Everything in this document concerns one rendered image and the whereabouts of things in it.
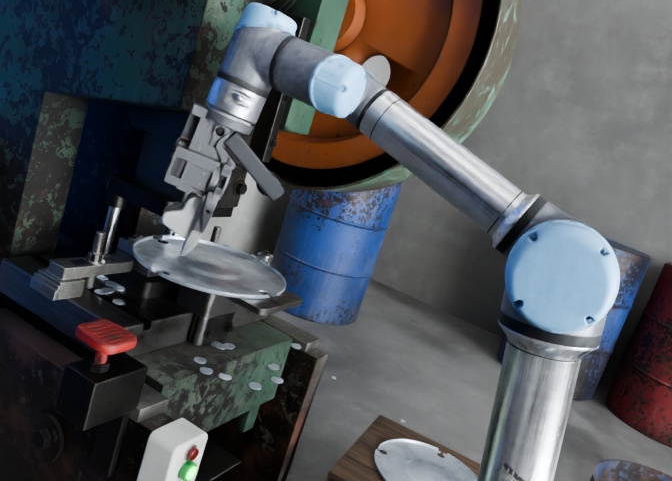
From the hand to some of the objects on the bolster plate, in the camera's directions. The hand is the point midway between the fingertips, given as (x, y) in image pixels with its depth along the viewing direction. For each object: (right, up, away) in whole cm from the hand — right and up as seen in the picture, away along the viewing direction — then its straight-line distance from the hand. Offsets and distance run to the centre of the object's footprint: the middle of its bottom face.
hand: (190, 248), depth 89 cm
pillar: (-23, -2, +27) cm, 35 cm away
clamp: (-23, -7, +17) cm, 29 cm away
